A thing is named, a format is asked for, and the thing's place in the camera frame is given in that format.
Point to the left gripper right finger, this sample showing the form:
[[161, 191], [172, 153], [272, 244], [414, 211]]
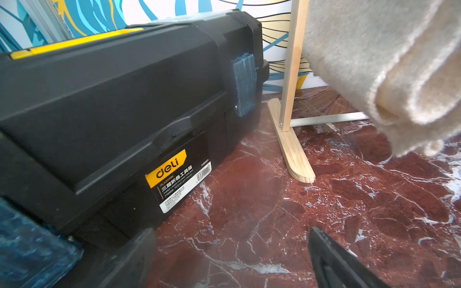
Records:
[[334, 267]]

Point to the left aluminium frame post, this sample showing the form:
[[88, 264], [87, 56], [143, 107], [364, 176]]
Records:
[[48, 20]]

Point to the black yellow toolbox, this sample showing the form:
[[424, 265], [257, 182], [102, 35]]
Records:
[[105, 136]]

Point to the wooden clothes rack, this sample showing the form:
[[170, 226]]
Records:
[[281, 110]]

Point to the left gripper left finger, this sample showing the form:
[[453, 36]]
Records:
[[128, 267]]

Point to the beige knitted scarf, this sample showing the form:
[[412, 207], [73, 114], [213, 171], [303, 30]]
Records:
[[399, 62]]

